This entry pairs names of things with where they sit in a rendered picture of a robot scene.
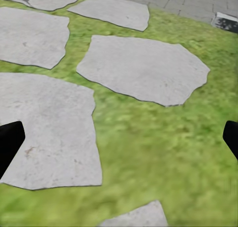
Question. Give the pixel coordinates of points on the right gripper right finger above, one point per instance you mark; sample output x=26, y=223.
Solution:
x=230, y=136

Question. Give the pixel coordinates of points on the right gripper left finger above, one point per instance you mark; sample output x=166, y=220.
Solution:
x=11, y=138

